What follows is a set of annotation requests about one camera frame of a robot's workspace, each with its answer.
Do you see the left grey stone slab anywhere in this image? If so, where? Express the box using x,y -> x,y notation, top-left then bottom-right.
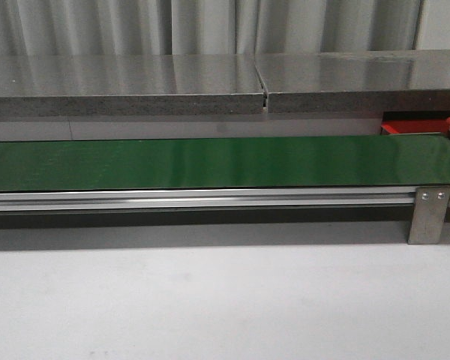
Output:
0,55 -> 264,117

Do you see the grey stone slab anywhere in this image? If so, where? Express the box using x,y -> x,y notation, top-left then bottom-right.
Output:
255,49 -> 450,113
0,55 -> 264,117

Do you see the red tray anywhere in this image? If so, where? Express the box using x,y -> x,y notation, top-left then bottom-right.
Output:
381,111 -> 450,140

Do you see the green conveyor belt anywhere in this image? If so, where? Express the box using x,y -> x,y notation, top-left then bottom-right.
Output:
0,135 -> 450,192

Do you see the right grey stone slab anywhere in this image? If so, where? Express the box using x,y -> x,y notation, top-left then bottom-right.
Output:
255,49 -> 450,113

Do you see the grey curtain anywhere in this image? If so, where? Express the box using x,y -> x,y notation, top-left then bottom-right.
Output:
0,1 -> 450,56

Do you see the aluminium conveyor frame rail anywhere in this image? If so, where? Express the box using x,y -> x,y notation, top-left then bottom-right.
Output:
0,186 -> 416,213

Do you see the steel conveyor support bracket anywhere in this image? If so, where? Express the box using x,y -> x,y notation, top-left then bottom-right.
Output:
408,185 -> 450,245

